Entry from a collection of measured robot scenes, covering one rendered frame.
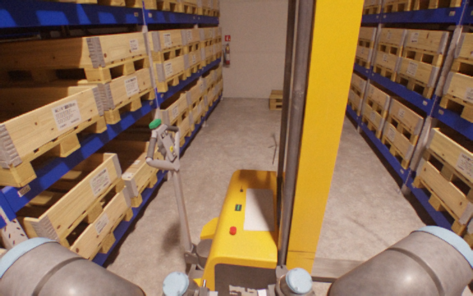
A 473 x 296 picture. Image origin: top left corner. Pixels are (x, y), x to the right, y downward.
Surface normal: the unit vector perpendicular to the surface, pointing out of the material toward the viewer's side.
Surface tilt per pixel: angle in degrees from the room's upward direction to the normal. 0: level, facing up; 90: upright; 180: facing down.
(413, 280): 25
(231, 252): 0
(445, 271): 35
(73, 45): 90
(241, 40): 90
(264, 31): 90
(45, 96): 90
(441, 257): 15
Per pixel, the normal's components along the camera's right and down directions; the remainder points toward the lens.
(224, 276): -0.14, 0.46
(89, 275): 0.48, -0.85
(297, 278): 0.12, -0.70
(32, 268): -0.12, -0.74
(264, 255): -0.02, -0.88
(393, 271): -0.48, -0.74
